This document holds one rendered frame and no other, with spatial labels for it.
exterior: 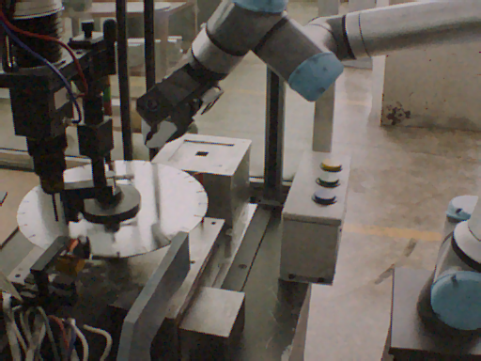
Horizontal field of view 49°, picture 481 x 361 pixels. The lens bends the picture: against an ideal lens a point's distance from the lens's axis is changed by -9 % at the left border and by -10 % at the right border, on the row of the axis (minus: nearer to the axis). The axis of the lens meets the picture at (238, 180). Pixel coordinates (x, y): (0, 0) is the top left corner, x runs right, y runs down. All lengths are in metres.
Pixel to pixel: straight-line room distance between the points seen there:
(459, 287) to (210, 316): 0.39
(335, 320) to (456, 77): 2.31
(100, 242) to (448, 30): 0.60
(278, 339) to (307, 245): 0.19
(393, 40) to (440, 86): 3.17
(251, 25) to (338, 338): 1.51
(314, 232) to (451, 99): 3.11
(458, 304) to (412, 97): 3.23
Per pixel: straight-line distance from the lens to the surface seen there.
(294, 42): 0.77
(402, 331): 1.03
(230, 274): 1.12
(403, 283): 1.15
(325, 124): 1.29
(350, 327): 2.17
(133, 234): 0.89
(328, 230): 1.05
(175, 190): 1.00
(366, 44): 0.87
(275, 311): 1.05
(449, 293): 0.84
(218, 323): 0.91
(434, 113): 4.07
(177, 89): 0.85
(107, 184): 0.87
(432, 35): 0.86
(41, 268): 0.79
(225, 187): 1.18
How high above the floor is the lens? 1.42
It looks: 27 degrees down
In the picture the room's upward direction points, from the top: straight up
